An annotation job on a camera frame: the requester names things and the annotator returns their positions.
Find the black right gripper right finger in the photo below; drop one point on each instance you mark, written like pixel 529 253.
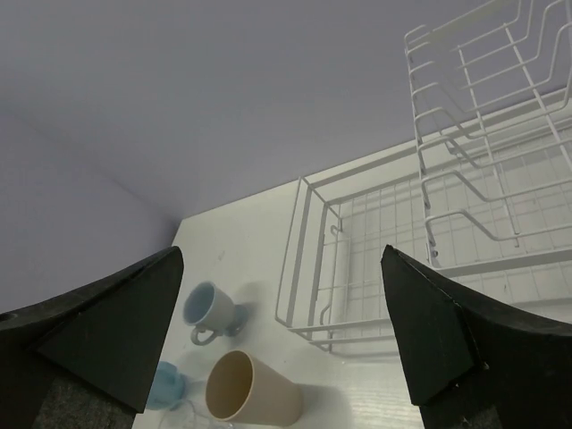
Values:
pixel 471 361

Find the light blue mug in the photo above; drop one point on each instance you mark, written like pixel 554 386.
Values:
pixel 167 388

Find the beige plastic tumbler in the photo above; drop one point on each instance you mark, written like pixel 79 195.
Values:
pixel 241 389

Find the clear glass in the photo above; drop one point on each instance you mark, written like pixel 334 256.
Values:
pixel 188 415

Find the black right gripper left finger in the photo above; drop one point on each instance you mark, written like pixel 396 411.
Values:
pixel 87 358

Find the grey footed ceramic mug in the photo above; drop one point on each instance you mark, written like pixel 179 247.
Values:
pixel 212 314

